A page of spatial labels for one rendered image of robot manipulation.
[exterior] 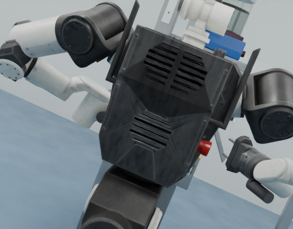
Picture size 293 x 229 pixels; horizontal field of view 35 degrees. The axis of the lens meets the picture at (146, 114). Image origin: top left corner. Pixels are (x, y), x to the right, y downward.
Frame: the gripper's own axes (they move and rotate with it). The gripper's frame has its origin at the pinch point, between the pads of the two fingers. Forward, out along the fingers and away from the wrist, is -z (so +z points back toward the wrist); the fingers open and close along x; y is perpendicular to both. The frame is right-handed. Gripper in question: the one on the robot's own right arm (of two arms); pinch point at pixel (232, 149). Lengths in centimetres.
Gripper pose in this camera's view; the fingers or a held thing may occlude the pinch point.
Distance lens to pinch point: 157.7
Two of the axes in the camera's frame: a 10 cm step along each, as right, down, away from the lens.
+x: -3.7, 9.2, 1.6
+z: 3.5, 2.9, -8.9
